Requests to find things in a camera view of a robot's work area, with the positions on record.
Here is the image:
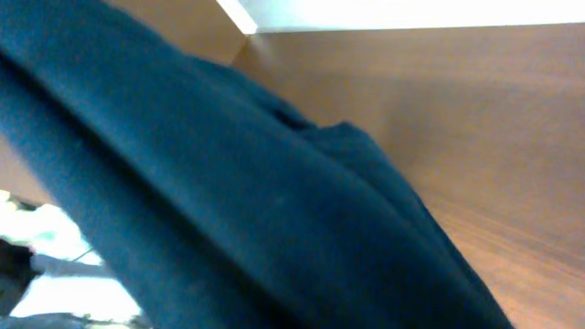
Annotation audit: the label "navy blue shorts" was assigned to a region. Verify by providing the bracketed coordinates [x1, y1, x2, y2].
[1, 0, 510, 328]

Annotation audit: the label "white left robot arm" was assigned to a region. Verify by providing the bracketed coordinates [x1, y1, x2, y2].
[1, 191, 153, 329]

